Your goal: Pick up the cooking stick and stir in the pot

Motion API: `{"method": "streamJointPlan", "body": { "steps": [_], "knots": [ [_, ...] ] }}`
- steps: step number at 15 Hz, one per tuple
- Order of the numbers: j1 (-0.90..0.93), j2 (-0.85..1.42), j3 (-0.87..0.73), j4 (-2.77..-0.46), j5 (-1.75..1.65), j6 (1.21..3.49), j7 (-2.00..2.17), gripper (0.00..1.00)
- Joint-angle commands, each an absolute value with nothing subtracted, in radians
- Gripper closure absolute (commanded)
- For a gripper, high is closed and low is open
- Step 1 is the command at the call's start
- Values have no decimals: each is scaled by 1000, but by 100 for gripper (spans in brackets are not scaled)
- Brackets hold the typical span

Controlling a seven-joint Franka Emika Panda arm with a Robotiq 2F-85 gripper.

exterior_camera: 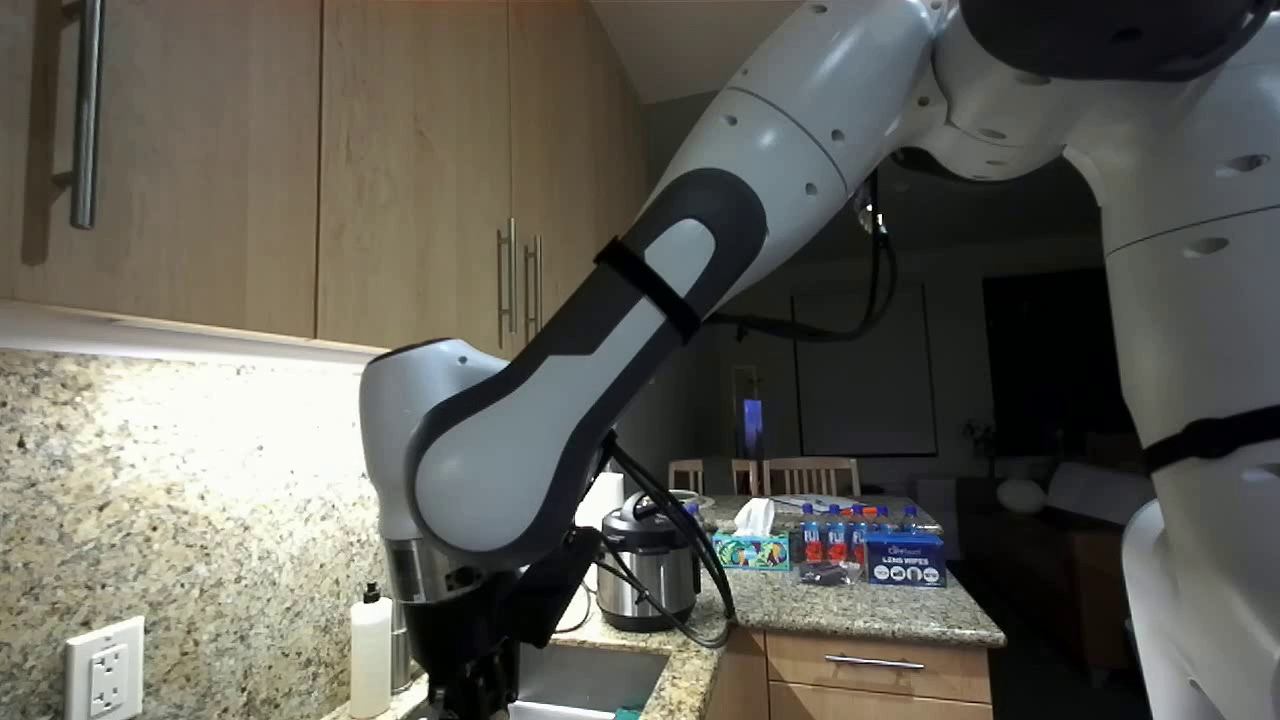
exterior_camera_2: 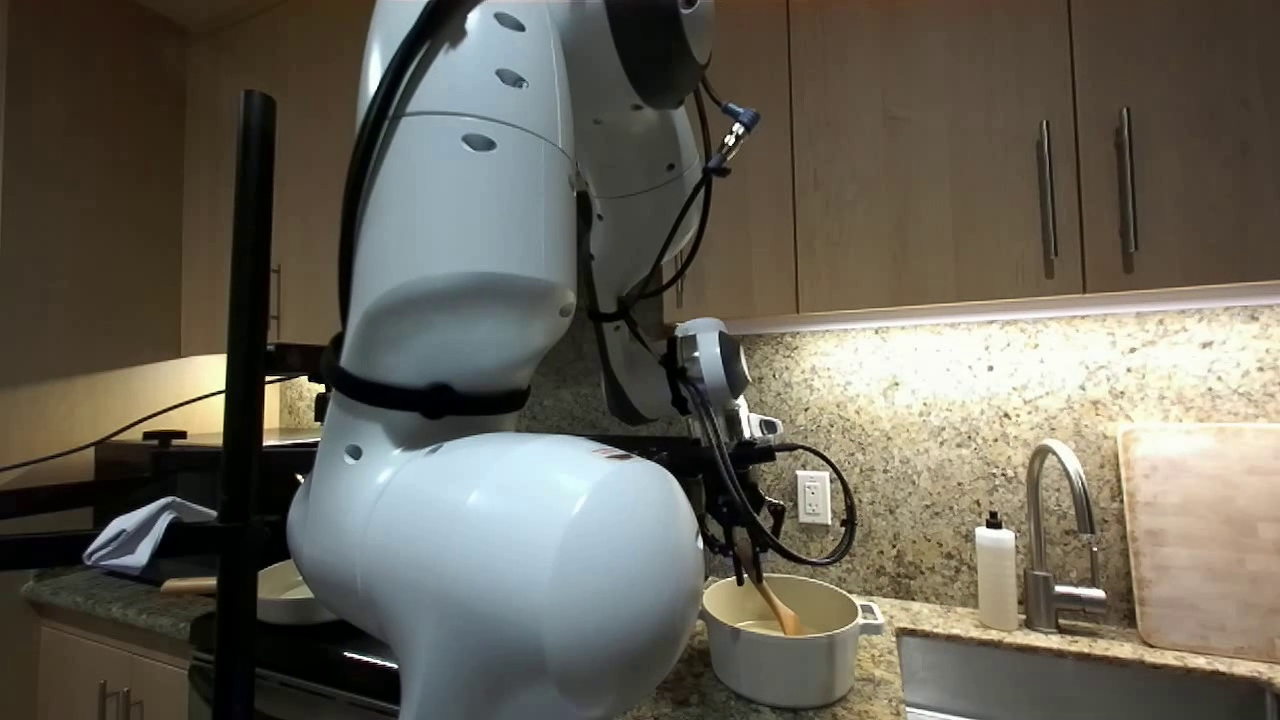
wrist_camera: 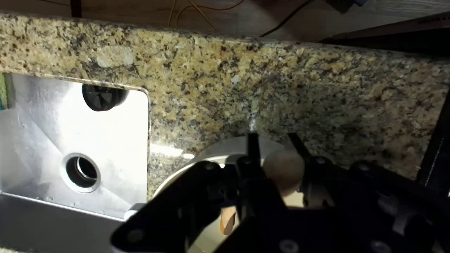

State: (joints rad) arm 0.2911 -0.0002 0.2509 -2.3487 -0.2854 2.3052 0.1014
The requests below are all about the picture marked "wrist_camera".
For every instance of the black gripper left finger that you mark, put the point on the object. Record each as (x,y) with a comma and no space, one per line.
(254,148)

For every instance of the cream ceramic bowl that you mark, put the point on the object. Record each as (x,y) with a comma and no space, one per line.
(220,153)

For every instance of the wooden cooking stick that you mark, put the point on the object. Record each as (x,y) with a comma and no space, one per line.
(283,169)

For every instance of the stainless steel sink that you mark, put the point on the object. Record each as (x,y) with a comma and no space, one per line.
(43,155)

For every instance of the teal sponge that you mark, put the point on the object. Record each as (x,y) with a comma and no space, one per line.
(3,92)

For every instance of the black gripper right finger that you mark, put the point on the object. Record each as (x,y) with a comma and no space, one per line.
(300,150)

